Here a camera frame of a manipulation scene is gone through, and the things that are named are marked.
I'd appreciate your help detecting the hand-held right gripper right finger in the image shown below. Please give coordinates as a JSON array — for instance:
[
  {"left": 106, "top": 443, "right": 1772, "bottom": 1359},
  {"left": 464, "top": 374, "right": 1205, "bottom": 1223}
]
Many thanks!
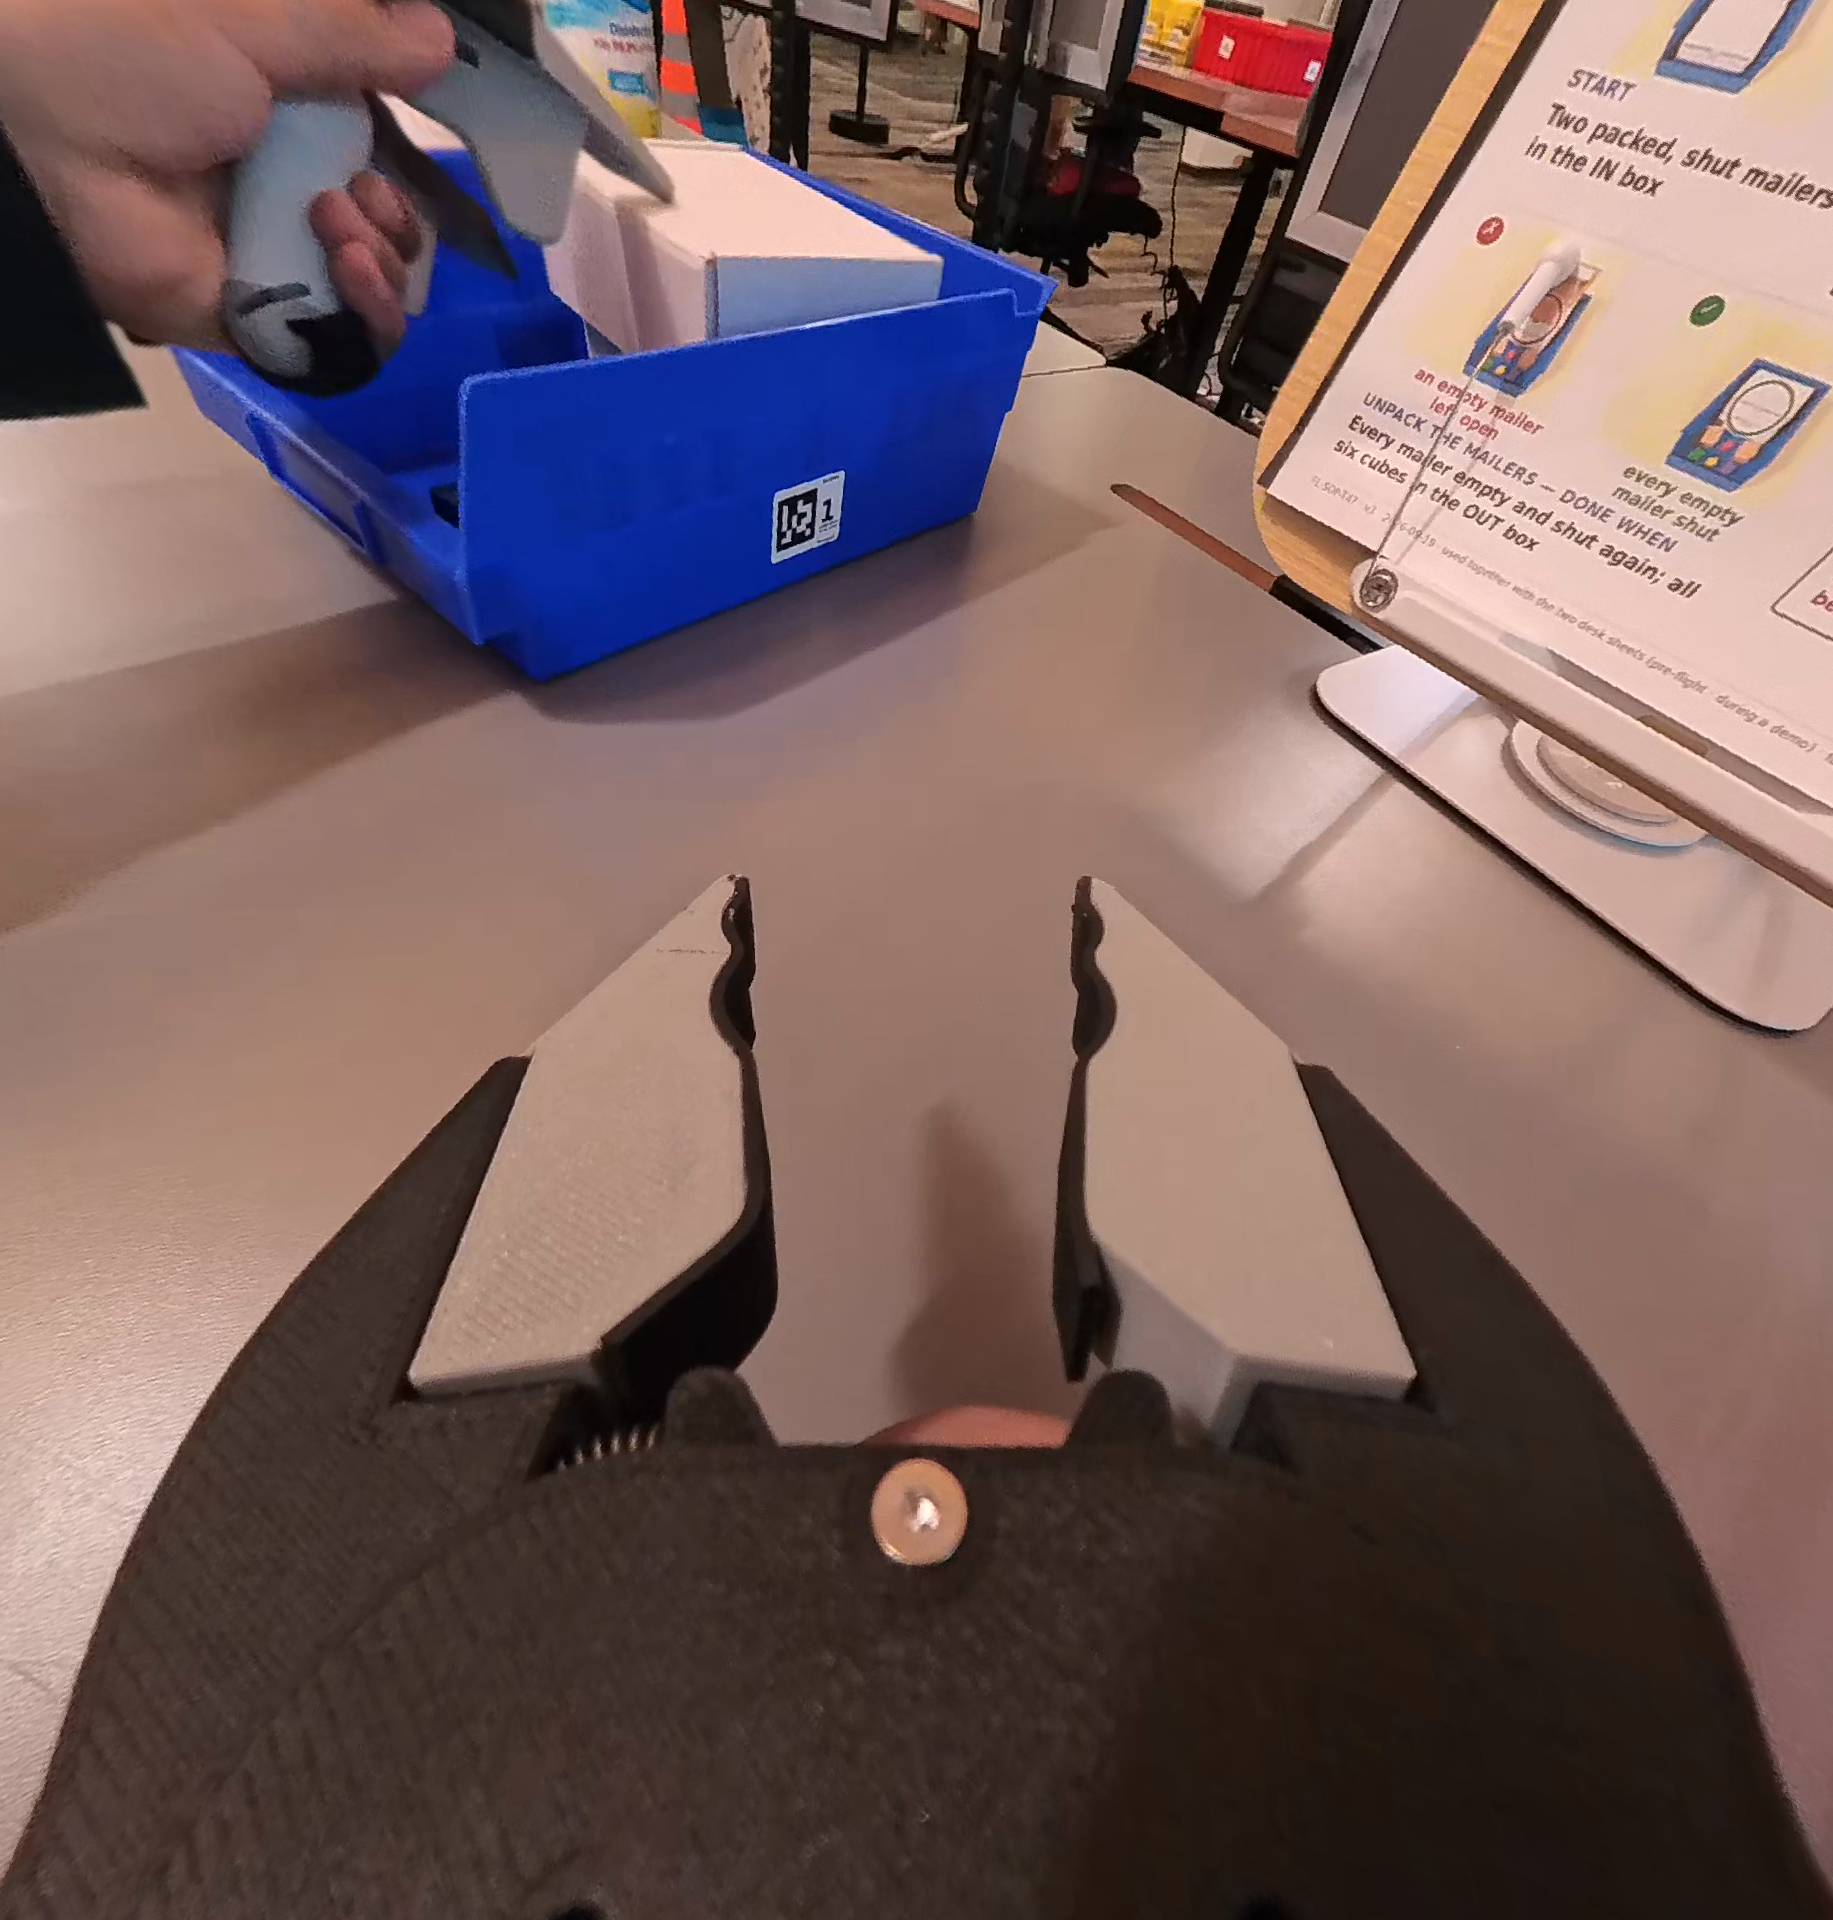
[{"left": 1056, "top": 876, "right": 1417, "bottom": 1438}]

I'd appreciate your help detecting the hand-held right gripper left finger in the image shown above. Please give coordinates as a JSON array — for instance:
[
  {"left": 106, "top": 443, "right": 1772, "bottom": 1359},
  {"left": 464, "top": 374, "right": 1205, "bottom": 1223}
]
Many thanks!
[{"left": 403, "top": 871, "right": 779, "bottom": 1402}]

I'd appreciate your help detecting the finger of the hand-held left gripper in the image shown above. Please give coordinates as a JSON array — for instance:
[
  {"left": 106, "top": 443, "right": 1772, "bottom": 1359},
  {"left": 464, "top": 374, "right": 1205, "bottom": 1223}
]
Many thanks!
[
  {"left": 534, "top": 0, "right": 679, "bottom": 208},
  {"left": 400, "top": 47, "right": 592, "bottom": 252}
]

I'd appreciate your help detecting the blue plastic bin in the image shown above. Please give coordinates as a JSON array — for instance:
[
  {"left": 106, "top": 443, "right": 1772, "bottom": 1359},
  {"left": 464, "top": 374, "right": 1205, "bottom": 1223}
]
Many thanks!
[{"left": 171, "top": 141, "right": 1056, "bottom": 685}]

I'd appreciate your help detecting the person's left hand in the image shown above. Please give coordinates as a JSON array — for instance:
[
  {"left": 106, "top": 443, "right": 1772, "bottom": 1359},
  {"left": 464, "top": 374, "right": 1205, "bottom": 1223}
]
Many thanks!
[{"left": 0, "top": 0, "right": 462, "bottom": 362}]

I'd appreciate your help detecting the white wipes canister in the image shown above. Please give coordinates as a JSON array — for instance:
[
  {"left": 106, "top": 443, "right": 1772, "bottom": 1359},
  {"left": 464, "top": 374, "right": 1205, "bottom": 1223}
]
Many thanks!
[{"left": 543, "top": 0, "right": 661, "bottom": 141}]

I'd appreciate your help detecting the wooden table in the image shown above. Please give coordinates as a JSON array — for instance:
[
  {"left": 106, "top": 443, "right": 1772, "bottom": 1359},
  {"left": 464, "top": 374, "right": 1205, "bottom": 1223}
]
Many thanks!
[{"left": 916, "top": 0, "right": 1306, "bottom": 157}]

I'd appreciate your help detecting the instruction sheet on stand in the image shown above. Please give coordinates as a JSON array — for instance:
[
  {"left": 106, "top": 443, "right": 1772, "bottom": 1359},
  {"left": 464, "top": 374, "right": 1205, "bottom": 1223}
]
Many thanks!
[{"left": 1249, "top": 0, "right": 1833, "bottom": 968}]

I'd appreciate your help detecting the small red bin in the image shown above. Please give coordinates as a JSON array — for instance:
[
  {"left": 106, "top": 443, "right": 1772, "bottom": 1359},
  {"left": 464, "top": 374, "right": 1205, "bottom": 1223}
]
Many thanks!
[{"left": 1188, "top": 5, "right": 1333, "bottom": 96}]

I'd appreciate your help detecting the printed instruction sheet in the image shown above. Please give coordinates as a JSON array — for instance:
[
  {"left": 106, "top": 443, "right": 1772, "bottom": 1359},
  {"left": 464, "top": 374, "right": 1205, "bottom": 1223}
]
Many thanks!
[{"left": 1262, "top": 0, "right": 1833, "bottom": 791}]

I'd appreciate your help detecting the metal wire sheet clip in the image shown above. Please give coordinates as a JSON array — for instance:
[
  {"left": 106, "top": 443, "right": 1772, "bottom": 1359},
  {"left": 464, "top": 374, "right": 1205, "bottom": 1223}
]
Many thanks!
[{"left": 1353, "top": 246, "right": 1586, "bottom": 611}]

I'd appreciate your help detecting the dark monitor with pale frame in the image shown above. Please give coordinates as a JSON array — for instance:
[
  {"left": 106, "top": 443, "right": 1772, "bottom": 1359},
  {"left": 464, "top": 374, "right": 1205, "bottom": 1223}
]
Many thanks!
[{"left": 1283, "top": 0, "right": 1511, "bottom": 263}]

